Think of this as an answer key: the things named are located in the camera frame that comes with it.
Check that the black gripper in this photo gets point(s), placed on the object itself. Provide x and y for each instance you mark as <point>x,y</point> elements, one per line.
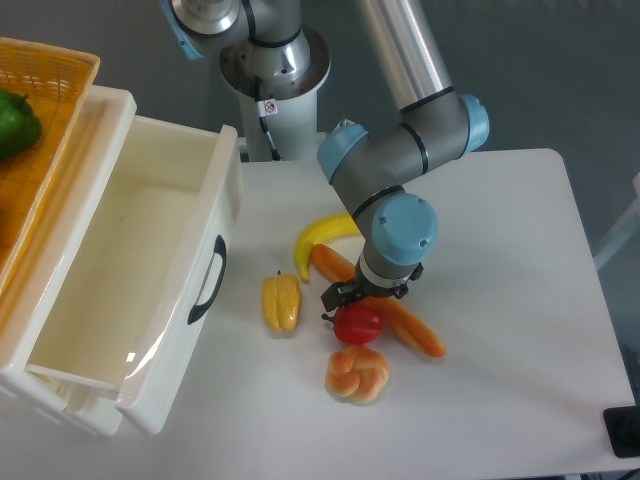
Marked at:
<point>366,283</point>

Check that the long orange bread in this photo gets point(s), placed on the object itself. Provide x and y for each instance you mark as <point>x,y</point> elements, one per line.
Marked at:
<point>404,323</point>

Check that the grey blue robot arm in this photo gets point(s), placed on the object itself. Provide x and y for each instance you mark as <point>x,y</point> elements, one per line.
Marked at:
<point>438,125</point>

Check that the round knotted bread roll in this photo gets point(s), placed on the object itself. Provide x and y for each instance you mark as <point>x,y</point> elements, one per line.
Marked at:
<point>357,374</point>

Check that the red bell pepper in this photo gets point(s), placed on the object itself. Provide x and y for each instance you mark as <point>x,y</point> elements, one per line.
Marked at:
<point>354,324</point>

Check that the yellow banana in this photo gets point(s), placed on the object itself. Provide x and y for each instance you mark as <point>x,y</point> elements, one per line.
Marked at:
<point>321,230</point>

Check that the yellow bell pepper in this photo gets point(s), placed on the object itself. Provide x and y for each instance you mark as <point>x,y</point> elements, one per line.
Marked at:
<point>281,302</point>

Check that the white plastic drawer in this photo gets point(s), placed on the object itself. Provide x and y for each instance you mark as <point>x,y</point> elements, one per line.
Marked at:
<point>119,322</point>

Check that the black device at edge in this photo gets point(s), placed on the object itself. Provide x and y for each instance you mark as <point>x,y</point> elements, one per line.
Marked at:
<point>622,426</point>

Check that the orange woven basket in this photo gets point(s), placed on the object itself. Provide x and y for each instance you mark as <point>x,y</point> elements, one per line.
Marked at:
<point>55,82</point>

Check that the green bell pepper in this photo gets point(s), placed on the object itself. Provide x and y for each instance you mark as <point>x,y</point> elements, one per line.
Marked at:
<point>20,127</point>

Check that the black drawer handle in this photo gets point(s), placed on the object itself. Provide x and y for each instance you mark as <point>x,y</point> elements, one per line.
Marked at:
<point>211,283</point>

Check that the white drawer cabinet frame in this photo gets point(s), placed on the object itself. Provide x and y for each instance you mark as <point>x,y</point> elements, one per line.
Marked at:
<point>82,175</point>

